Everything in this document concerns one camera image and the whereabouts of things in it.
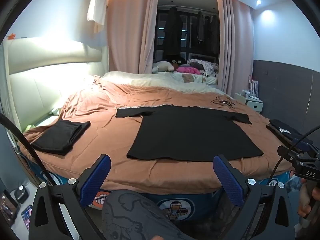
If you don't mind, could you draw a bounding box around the hanging dark coat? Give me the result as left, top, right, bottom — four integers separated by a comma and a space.
164, 6, 184, 58

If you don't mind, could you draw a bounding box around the white hanging garment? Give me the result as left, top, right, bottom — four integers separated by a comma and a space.
87, 0, 109, 33

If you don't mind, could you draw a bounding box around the black T-shirt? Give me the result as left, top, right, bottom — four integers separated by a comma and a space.
115, 104, 265, 162

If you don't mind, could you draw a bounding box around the person's right hand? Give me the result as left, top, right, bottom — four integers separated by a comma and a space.
298, 179, 320, 218

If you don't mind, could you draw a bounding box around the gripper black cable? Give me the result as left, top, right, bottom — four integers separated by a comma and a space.
0, 112, 58, 188
269, 127, 320, 180

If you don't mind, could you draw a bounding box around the blue printed bed sheet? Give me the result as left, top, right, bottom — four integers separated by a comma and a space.
20, 152, 308, 222

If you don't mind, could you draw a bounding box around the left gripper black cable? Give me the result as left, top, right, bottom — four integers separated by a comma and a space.
0, 112, 58, 188

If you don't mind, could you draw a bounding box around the dark plush toy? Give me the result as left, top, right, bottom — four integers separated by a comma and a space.
169, 57, 188, 68

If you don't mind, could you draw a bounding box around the smartphone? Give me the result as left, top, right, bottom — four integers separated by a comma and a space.
21, 204, 33, 230

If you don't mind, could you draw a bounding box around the stack of dark clothes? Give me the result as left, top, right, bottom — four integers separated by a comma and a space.
266, 119, 304, 143

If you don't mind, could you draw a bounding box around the thin black cable tangle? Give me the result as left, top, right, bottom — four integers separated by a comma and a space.
210, 95, 237, 109

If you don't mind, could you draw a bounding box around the narrow pink curtain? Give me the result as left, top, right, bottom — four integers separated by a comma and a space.
216, 0, 257, 94

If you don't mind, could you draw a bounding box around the black tablet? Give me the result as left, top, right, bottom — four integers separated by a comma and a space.
0, 190, 20, 227

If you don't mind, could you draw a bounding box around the white striped rack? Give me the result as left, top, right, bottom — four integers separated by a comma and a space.
246, 75, 260, 100

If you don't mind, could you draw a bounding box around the person's leg in grey pants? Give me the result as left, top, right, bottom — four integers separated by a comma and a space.
101, 189, 198, 240

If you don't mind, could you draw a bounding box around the dark window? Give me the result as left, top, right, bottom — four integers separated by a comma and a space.
152, 0, 220, 65

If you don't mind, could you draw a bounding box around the brown blanket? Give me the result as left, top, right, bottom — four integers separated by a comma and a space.
19, 76, 300, 195

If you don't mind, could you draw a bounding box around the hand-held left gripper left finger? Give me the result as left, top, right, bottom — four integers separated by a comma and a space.
29, 154, 112, 240

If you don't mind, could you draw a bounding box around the cream padded headboard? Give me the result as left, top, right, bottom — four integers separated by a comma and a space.
4, 37, 110, 133

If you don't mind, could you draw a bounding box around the black alarm clock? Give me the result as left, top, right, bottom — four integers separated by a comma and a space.
14, 185, 30, 203

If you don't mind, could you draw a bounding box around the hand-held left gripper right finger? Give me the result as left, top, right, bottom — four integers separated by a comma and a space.
213, 154, 298, 240

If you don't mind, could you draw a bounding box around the floral cloth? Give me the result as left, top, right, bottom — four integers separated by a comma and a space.
187, 59, 219, 77

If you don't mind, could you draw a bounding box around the folded black cloth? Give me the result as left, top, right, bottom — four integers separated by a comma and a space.
29, 119, 91, 156

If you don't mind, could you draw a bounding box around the cream plush toy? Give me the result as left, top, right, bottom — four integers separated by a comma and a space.
152, 60, 175, 74

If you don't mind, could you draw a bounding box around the hanging dark shirt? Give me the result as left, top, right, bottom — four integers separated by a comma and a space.
196, 10, 207, 42

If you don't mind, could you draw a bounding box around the cream duvet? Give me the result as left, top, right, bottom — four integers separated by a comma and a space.
101, 71, 220, 93

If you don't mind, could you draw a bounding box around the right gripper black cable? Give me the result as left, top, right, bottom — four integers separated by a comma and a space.
269, 127, 320, 180

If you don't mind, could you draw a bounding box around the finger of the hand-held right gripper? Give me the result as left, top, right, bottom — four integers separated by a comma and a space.
277, 146, 304, 165
291, 139, 319, 154

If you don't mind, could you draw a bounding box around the white nightstand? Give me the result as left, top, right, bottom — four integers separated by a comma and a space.
234, 92, 263, 112

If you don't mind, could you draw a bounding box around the wide pink curtain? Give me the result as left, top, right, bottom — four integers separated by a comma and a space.
107, 0, 159, 74

